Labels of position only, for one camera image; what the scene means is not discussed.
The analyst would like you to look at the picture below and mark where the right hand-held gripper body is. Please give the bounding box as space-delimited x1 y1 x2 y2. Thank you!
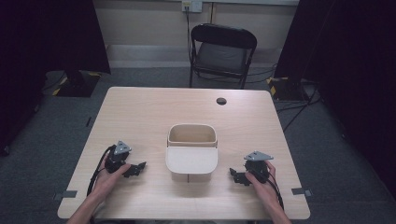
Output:
243 150 276 185

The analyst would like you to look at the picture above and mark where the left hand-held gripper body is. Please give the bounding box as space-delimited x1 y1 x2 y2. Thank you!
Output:
105 140 133 175

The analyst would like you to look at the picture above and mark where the beige storage bin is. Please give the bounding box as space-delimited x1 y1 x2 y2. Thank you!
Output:
166 123 219 184

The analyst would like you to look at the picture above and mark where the person's right hand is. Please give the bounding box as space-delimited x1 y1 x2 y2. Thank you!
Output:
244 160 280 207

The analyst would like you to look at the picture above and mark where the person's left hand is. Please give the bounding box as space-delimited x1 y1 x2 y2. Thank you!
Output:
92 156 133 200

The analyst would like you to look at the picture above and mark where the grey tape strip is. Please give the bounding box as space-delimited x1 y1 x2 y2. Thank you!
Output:
52 189 78 201
290 187 314 198

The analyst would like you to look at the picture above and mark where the black stand base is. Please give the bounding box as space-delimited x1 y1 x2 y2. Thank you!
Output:
51 70 103 98
266 76 313 102

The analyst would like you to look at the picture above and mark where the black folding chair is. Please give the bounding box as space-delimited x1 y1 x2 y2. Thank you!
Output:
189 22 259 91

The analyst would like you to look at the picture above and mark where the dark curtain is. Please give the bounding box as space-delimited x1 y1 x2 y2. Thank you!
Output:
0 0 112 157
274 0 396 200

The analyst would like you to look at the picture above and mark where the right hand-held gripper black cable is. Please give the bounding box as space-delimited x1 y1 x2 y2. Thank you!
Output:
263 172 285 211

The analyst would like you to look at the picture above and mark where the hand-held gripper black cable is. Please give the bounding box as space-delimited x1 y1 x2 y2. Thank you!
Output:
86 144 117 197
263 172 285 211

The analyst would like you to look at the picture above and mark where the left hand-held gripper black cable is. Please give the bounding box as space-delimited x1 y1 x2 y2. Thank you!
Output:
86 144 117 197

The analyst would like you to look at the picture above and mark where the black floor cable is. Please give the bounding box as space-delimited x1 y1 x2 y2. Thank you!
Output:
276 85 323 133
194 63 278 85

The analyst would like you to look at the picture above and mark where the black socket cable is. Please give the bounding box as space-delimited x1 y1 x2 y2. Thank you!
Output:
185 6 192 62

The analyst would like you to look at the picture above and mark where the white wall socket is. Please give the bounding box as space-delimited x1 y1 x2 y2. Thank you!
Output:
181 0 204 14

